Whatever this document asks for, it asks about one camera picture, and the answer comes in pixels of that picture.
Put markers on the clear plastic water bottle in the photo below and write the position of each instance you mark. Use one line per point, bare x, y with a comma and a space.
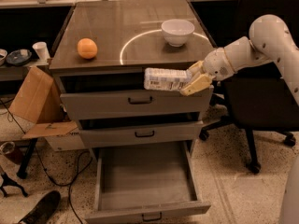
160, 79

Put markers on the black stand leg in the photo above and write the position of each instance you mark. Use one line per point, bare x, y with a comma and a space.
8, 182

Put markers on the top grey drawer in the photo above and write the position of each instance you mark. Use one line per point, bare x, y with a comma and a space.
132, 103

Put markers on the grey drawer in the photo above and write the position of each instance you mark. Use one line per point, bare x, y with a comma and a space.
132, 103
145, 184
145, 134

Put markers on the black shoe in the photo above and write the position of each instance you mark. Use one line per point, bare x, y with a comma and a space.
43, 210

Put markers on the orange fruit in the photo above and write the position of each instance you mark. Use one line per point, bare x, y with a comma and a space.
87, 49

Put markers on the bottom grey drawer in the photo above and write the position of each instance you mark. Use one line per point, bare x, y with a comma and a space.
145, 184

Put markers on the brown glass jar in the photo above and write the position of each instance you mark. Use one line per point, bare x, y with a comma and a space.
11, 152

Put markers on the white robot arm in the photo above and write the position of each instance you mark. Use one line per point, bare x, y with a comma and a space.
269, 41

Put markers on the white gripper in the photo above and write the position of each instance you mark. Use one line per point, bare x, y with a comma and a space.
217, 64

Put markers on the white ceramic bowl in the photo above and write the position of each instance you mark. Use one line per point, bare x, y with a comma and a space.
176, 32

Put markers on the grey drawer cabinet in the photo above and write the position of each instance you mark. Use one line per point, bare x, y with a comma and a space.
129, 39

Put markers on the white paper cup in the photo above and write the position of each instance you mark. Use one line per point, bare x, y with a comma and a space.
41, 50

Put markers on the middle grey drawer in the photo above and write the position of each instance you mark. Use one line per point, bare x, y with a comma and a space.
145, 134

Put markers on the small bowl at left edge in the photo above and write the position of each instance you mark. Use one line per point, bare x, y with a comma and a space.
3, 55

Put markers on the black office chair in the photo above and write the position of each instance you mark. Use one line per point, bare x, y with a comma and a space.
257, 98

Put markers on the dark blue dish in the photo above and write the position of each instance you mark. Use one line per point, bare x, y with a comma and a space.
19, 57

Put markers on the black table leg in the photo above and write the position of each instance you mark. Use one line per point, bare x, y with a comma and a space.
28, 148

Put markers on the brown cardboard box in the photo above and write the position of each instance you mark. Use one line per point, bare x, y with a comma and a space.
38, 101

